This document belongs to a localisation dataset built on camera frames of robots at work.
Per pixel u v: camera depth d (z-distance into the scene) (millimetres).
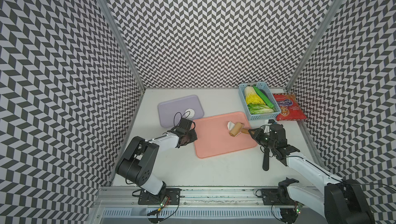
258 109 989
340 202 407
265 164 832
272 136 693
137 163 448
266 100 1042
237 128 939
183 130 750
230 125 946
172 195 775
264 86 1119
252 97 1030
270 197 739
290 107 1015
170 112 1055
